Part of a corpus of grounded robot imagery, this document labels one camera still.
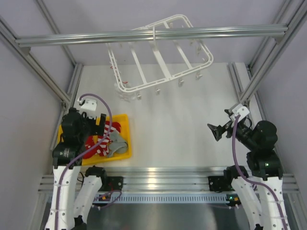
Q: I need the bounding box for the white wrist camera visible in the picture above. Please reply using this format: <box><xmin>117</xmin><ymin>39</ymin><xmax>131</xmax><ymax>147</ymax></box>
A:
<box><xmin>77</xmin><ymin>98</ymin><xmax>97</xmax><ymax>112</ymax></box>
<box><xmin>225</xmin><ymin>103</ymin><xmax>250</xmax><ymax>122</ymax></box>

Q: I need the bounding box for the yellow plastic bin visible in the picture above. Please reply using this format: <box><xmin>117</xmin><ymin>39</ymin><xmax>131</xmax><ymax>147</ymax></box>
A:
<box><xmin>52</xmin><ymin>109</ymin><xmax>132</xmax><ymax>166</ymax></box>

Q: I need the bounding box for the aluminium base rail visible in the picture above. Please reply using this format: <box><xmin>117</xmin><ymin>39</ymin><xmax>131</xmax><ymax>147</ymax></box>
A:
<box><xmin>38</xmin><ymin>166</ymin><xmax>299</xmax><ymax>194</ymax></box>

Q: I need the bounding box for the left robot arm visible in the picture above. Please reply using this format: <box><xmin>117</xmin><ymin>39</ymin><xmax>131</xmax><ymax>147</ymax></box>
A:
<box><xmin>45</xmin><ymin>108</ymin><xmax>108</xmax><ymax>230</ymax></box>

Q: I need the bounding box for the grey sock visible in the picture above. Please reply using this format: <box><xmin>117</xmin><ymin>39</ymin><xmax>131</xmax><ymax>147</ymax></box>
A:
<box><xmin>107</xmin><ymin>131</ymin><xmax>129</xmax><ymax>158</ymax></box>

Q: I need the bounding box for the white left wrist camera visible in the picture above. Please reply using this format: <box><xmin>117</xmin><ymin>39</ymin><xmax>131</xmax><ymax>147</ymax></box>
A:
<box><xmin>77</xmin><ymin>98</ymin><xmax>97</xmax><ymax>112</ymax></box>

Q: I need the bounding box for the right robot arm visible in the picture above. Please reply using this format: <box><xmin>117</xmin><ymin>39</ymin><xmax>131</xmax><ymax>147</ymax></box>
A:
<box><xmin>208</xmin><ymin>120</ymin><xmax>290</xmax><ymax>230</ymax></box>

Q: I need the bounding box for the white plastic clip hanger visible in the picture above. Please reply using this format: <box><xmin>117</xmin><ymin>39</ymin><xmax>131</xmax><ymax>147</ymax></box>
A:
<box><xmin>106</xmin><ymin>14</ymin><xmax>213</xmax><ymax>100</ymax></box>

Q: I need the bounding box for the slotted cable duct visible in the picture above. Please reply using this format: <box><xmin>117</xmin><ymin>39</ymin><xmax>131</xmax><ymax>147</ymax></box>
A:
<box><xmin>92</xmin><ymin>193</ymin><xmax>231</xmax><ymax>204</ymax></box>

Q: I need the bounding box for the white translucent sock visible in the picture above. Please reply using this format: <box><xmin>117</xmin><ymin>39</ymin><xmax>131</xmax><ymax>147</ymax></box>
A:
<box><xmin>114</xmin><ymin>83</ymin><xmax>136</xmax><ymax>103</ymax></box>

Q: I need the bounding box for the aluminium top crossbar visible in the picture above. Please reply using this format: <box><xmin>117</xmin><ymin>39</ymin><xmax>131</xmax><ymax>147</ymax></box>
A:
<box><xmin>15</xmin><ymin>24</ymin><xmax>288</xmax><ymax>47</ymax></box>

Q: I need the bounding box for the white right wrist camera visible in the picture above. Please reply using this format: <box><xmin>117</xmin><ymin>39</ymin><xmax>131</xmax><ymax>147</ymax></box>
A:
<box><xmin>225</xmin><ymin>103</ymin><xmax>250</xmax><ymax>122</ymax></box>

